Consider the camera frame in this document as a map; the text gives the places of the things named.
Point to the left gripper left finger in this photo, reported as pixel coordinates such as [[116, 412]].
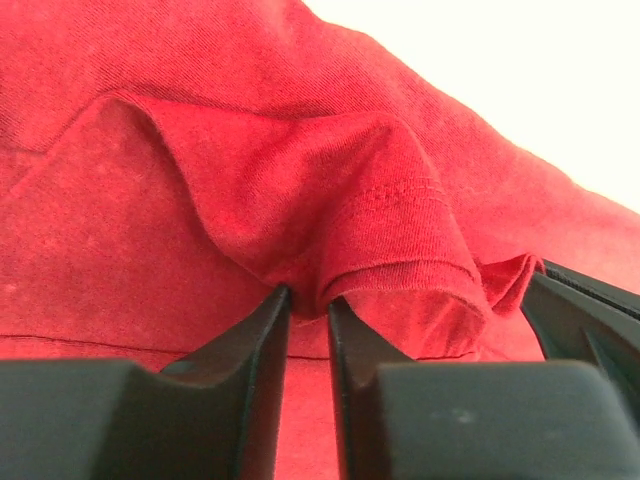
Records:
[[213, 414]]

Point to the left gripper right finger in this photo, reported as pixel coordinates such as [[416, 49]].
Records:
[[401, 419]]

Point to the dark red t shirt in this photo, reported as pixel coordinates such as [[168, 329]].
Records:
[[165, 164]]

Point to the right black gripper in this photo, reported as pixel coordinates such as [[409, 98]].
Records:
[[577, 317]]

